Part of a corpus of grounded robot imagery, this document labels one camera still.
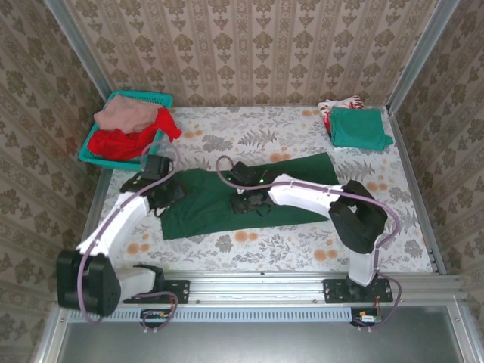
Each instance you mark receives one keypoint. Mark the dark green t-shirt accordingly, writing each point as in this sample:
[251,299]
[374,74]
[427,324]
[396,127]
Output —
[211,204]

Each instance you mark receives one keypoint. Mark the teal plastic basket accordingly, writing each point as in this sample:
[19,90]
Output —
[113,163]

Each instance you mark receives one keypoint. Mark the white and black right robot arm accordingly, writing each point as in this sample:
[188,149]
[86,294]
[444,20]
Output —
[302,196]

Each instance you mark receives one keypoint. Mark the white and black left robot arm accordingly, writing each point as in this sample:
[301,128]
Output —
[113,227]

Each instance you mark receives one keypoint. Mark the floral table cloth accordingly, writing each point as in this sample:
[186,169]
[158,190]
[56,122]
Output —
[242,128]

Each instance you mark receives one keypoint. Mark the pink t-shirt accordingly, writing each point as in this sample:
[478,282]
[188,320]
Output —
[125,115]

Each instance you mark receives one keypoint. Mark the small connector circuit board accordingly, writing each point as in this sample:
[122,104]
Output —
[366,317]
[155,317]

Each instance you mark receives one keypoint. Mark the folded teal green t-shirt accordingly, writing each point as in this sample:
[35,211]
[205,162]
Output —
[357,128]

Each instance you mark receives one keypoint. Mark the red and white patterned t-shirt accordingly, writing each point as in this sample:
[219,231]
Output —
[351,101]

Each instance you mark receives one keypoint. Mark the grey metal sheet panel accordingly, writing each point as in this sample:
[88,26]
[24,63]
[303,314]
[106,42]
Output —
[264,344]

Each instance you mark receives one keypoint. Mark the aluminium table side rail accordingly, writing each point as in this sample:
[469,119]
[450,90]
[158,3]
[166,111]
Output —
[403,151]
[96,204]

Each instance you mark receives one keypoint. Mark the long aluminium mounting rail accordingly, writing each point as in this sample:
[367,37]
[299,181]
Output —
[257,287]

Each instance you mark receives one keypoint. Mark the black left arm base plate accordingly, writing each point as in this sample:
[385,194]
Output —
[181,291]

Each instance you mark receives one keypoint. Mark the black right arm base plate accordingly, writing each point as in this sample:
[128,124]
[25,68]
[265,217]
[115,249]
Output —
[332,291]

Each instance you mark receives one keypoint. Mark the aluminium frame post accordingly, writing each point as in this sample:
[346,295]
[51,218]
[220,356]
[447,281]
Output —
[421,56]
[86,56]

